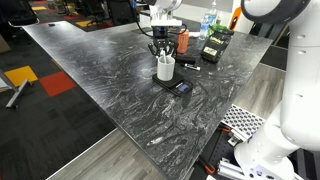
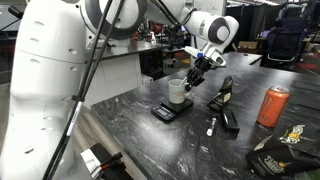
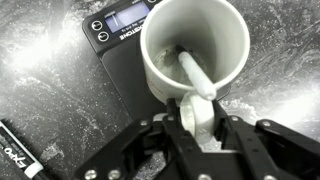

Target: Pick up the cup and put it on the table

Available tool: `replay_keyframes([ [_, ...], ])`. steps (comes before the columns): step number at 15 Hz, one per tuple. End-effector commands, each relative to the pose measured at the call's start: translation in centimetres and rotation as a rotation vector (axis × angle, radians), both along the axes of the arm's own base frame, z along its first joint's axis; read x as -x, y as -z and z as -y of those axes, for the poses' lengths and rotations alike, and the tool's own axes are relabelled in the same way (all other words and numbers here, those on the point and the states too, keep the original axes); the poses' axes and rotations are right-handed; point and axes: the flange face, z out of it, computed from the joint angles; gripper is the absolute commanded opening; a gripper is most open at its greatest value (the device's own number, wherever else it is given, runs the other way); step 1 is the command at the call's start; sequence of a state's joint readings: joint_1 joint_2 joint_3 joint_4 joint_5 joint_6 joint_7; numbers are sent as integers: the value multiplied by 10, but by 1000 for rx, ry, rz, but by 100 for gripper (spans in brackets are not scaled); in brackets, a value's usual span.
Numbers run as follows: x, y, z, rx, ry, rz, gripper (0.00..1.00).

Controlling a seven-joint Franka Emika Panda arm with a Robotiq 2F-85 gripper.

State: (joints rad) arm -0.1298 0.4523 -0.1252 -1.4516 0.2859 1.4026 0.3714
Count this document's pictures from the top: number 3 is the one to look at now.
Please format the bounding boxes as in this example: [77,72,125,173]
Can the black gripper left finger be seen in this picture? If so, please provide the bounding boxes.
[73,97,205,180]

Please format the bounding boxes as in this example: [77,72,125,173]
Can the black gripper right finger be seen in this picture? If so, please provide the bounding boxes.
[211,99,320,180]

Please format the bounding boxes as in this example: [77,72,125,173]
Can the white ceramic mug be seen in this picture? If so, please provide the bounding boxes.
[139,0,251,145]

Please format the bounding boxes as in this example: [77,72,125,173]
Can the white plastic spoon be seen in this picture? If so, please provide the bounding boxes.
[174,44,218,102]

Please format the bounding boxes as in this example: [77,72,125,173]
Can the black digital scale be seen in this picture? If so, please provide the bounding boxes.
[81,0,232,122]

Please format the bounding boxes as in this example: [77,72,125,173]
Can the white dry erase marker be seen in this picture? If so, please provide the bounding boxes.
[0,118,51,180]

